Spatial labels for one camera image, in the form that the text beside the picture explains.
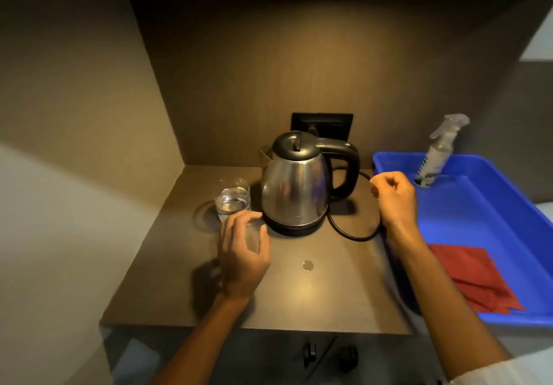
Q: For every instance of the white sleeve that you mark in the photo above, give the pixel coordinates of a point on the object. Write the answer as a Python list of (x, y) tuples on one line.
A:
[(509, 371)]

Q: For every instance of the stainless steel electric kettle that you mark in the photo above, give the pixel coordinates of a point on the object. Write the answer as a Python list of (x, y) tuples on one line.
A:
[(296, 181)]

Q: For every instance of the person's right hand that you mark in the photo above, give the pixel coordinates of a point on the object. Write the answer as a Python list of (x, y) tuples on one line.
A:
[(399, 205)]

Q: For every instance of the person's left hand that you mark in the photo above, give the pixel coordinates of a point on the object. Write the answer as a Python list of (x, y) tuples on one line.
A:
[(242, 263)]

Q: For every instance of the person's left thumb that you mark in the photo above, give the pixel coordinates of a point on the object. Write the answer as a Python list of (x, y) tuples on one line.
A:
[(263, 244)]

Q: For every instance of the person's right fingers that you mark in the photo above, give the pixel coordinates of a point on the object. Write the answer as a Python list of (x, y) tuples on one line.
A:
[(384, 184)]

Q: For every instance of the person's right forearm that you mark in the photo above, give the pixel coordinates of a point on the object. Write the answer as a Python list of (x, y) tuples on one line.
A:
[(445, 298)]

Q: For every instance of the blue plastic tray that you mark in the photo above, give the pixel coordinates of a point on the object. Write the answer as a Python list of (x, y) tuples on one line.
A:
[(471, 212)]

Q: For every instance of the red cloth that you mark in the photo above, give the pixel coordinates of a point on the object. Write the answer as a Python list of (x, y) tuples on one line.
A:
[(479, 276)]

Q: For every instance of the black wall socket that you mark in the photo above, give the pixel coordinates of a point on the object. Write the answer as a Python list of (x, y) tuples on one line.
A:
[(332, 123)]

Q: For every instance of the clear spray bottle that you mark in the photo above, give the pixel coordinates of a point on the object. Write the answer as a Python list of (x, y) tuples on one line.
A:
[(438, 155)]

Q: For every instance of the person's left forearm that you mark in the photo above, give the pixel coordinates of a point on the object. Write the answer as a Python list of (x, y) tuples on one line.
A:
[(207, 341)]

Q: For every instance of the small round silver cap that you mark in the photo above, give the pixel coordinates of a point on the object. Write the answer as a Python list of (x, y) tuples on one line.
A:
[(308, 266)]

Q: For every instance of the clear glass of water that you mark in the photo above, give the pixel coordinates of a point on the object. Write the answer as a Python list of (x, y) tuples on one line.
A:
[(232, 201)]

